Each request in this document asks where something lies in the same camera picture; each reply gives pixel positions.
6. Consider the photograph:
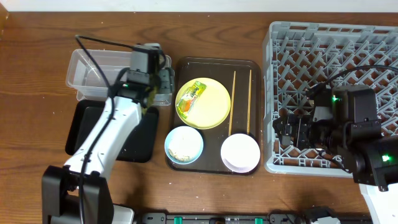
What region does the green yellow snack wrapper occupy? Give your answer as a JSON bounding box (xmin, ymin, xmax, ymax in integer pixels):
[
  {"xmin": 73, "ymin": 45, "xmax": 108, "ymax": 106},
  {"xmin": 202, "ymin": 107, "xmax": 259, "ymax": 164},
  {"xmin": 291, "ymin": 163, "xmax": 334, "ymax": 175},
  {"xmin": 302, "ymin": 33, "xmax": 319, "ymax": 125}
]
[{"xmin": 177, "ymin": 81, "xmax": 206, "ymax": 119}]

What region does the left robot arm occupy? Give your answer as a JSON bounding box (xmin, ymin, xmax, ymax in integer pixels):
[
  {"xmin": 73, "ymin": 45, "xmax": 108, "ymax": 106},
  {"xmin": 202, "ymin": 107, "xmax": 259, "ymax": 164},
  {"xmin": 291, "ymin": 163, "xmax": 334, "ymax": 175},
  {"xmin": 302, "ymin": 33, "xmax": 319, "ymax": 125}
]
[{"xmin": 42, "ymin": 67, "xmax": 175, "ymax": 223}]

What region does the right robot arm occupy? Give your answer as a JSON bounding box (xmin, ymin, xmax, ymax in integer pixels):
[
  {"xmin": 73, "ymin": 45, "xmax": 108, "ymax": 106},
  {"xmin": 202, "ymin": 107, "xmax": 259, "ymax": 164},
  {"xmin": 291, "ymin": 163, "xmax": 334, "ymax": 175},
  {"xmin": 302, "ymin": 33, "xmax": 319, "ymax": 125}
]
[{"xmin": 272, "ymin": 114, "xmax": 397, "ymax": 223}]

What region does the grey dishwasher rack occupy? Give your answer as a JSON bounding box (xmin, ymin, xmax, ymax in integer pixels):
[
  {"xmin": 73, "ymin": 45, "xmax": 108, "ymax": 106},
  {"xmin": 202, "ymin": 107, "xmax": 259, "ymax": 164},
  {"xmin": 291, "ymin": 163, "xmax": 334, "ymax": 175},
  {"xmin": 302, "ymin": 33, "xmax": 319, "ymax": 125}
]
[{"xmin": 262, "ymin": 21, "xmax": 397, "ymax": 178}]

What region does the yellow plate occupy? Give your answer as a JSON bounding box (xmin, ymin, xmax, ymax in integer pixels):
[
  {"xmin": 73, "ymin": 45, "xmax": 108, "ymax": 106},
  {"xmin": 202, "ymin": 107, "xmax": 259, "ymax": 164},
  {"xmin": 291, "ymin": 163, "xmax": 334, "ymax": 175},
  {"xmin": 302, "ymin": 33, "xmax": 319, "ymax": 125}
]
[{"xmin": 175, "ymin": 78, "xmax": 231, "ymax": 129}]

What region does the pink bowl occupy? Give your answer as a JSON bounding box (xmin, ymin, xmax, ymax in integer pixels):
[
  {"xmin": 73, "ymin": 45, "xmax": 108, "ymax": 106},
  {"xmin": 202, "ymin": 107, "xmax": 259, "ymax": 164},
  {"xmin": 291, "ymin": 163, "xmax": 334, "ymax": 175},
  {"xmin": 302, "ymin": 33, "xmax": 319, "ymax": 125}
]
[{"xmin": 220, "ymin": 133, "xmax": 261, "ymax": 174}]

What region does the blue bowl with rice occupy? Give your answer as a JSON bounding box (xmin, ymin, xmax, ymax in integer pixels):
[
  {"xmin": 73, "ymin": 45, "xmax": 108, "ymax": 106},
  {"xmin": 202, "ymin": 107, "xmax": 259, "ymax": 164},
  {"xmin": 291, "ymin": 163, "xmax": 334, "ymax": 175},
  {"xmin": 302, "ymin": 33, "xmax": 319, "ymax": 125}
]
[{"xmin": 164, "ymin": 126, "xmax": 204, "ymax": 165}]

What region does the black plastic tray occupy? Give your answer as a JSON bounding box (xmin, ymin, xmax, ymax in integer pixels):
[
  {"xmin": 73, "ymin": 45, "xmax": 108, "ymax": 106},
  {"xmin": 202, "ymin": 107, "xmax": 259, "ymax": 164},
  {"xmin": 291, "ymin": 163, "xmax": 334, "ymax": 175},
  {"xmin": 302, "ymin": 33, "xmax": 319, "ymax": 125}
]
[{"xmin": 65, "ymin": 100, "xmax": 159, "ymax": 163}]

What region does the right wooden chopstick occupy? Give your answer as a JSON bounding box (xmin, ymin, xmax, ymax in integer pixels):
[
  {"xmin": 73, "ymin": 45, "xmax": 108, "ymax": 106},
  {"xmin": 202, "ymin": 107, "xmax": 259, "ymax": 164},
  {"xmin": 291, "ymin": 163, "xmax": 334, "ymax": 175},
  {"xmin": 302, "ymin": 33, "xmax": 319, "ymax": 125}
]
[{"xmin": 246, "ymin": 70, "xmax": 252, "ymax": 135}]

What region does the clear plastic bin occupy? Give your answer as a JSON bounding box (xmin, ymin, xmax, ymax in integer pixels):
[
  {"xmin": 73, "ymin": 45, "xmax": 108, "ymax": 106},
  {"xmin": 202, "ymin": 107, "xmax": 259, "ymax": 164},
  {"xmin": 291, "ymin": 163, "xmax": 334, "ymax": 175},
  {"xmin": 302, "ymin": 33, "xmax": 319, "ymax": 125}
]
[{"xmin": 66, "ymin": 49, "xmax": 171, "ymax": 101}]

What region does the dark brown serving tray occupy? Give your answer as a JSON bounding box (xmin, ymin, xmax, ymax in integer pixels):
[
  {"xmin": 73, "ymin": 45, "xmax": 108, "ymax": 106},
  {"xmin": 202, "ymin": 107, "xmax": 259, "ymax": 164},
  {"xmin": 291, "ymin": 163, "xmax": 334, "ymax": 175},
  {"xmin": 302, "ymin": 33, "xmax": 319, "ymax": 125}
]
[{"xmin": 165, "ymin": 57, "xmax": 262, "ymax": 175}]

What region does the right black cable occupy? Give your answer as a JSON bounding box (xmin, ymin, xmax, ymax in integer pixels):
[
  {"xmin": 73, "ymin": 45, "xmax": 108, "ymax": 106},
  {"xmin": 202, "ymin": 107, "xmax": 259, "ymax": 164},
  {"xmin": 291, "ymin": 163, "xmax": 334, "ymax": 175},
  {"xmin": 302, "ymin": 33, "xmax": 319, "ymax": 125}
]
[{"xmin": 306, "ymin": 64, "xmax": 398, "ymax": 97}]

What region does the black cable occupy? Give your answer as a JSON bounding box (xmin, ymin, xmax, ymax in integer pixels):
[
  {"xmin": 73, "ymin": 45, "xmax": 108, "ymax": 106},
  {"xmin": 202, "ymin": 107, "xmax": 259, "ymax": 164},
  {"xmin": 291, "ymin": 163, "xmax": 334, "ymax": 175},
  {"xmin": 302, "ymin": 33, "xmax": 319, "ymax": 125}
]
[
  {"xmin": 306, "ymin": 64, "xmax": 398, "ymax": 97},
  {"xmin": 74, "ymin": 34, "xmax": 137, "ymax": 224}
]

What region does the left black cable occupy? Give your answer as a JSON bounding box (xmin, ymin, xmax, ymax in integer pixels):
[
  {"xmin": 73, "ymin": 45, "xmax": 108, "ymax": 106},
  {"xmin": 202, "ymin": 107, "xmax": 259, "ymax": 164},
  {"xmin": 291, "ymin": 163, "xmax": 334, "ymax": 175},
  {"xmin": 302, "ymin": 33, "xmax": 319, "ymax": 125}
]
[{"xmin": 74, "ymin": 34, "xmax": 137, "ymax": 224}]

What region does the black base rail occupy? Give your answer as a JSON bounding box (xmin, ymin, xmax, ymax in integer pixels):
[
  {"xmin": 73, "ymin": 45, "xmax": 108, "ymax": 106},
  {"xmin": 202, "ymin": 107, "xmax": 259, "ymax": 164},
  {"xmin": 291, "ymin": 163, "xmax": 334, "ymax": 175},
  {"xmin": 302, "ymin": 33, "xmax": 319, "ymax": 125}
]
[{"xmin": 133, "ymin": 207, "xmax": 373, "ymax": 224}]

